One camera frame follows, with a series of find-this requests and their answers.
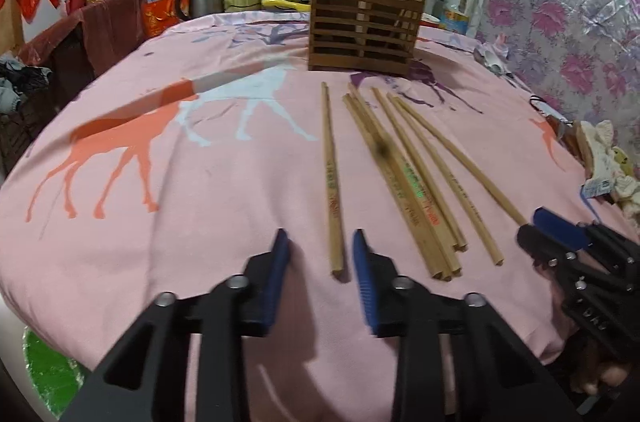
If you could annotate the cream knitted item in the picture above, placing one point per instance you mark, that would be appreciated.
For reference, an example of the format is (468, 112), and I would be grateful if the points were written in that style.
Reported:
(607, 147)

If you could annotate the blue and white packet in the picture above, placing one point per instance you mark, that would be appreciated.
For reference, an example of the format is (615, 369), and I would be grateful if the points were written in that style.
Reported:
(597, 189)

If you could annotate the pile of dark jackets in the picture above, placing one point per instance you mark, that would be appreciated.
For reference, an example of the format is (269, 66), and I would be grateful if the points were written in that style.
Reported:
(20, 77)

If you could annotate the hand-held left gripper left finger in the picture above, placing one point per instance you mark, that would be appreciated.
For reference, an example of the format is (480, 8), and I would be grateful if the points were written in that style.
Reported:
(275, 282)

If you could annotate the red cloth covered side table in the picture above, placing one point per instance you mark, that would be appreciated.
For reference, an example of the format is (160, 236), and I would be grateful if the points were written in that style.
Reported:
(110, 27)

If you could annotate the pink deer printed tablecloth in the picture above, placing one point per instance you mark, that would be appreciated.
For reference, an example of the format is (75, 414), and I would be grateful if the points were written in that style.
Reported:
(200, 202)

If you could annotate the green plastic stool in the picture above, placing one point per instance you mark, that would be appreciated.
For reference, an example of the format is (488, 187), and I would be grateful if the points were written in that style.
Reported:
(50, 372)

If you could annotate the bunch of wooden chopsticks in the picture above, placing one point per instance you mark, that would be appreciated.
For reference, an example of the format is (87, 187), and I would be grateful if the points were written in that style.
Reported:
(400, 182)

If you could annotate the clear cooking oil bottle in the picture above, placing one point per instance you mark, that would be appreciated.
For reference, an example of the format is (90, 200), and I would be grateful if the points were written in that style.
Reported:
(457, 10)

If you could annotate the red gift box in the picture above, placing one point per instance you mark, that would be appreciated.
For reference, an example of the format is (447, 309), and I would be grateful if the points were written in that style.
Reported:
(160, 17)

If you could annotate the light wooden chopstick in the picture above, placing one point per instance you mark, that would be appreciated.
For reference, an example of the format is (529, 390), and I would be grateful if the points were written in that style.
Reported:
(465, 162)
(332, 192)

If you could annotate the yellow plastic scoop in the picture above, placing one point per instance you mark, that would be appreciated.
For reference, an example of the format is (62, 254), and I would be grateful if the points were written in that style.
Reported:
(285, 4)

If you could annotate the brown leather item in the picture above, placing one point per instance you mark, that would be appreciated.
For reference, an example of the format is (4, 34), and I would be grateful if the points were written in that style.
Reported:
(580, 147)

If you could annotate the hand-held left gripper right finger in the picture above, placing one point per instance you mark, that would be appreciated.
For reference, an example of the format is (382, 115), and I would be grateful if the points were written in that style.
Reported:
(365, 287)

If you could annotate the person's right hand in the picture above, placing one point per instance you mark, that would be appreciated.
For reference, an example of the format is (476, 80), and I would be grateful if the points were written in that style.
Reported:
(595, 379)

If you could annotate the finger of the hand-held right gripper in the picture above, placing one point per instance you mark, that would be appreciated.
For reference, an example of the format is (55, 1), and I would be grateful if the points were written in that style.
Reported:
(537, 247)
(560, 227)

